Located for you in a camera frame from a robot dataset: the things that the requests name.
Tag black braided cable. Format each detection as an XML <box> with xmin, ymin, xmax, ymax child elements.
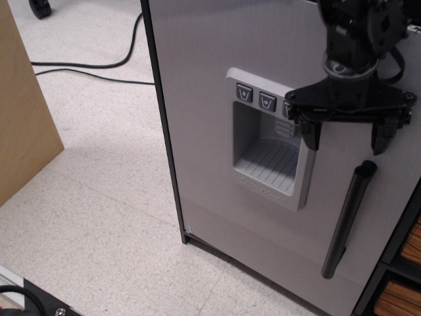
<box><xmin>0</xmin><ymin>285</ymin><xmax>53</xmax><ymax>316</ymax></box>

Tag grey water dispenser panel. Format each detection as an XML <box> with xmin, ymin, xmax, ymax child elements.
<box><xmin>226</xmin><ymin>67</ymin><xmax>315</xmax><ymax>211</ymax></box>

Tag black caster wheel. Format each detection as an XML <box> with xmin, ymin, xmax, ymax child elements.
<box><xmin>28</xmin><ymin>0</ymin><xmax>52</xmax><ymax>20</ymax></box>

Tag grey toy fridge door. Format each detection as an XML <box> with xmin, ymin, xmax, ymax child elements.
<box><xmin>142</xmin><ymin>1</ymin><xmax>420</xmax><ymax>315</ymax></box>

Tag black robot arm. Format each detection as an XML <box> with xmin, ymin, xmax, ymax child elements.
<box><xmin>284</xmin><ymin>1</ymin><xmax>420</xmax><ymax>155</ymax></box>

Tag wooden drawer fronts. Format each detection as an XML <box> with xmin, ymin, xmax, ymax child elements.
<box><xmin>373</xmin><ymin>217</ymin><xmax>420</xmax><ymax>315</ymax></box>

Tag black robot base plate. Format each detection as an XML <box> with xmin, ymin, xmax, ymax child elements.
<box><xmin>0</xmin><ymin>278</ymin><xmax>83</xmax><ymax>316</ymax></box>

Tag black door handle bar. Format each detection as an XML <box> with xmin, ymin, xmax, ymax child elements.
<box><xmin>321</xmin><ymin>160</ymin><xmax>378</xmax><ymax>280</ymax></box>

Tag thick black floor cable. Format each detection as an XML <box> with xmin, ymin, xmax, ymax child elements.
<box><xmin>30</xmin><ymin>12</ymin><xmax>144</xmax><ymax>70</ymax></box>

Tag light wooden panel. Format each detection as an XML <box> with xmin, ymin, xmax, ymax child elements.
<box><xmin>1</xmin><ymin>1</ymin><xmax>64</xmax><ymax>203</ymax></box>

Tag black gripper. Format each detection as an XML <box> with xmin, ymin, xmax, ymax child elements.
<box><xmin>284</xmin><ymin>76</ymin><xmax>417</xmax><ymax>155</ymax></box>

